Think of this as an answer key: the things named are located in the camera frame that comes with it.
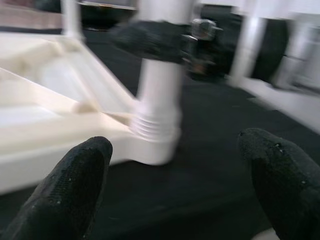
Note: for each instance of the white plastic table leg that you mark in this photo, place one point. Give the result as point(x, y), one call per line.
point(160, 87)
point(71, 20)

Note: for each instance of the beige tablecloth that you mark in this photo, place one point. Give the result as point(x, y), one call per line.
point(30, 17)

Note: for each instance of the white plastic table top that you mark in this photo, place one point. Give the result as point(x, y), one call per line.
point(50, 75)

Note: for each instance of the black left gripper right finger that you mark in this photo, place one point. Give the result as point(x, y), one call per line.
point(285, 190)

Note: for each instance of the black tablecloth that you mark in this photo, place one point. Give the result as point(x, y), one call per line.
point(200, 175)

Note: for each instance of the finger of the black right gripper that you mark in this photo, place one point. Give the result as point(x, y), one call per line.
point(150, 40)

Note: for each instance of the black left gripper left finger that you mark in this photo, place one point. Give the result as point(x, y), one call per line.
point(62, 195)

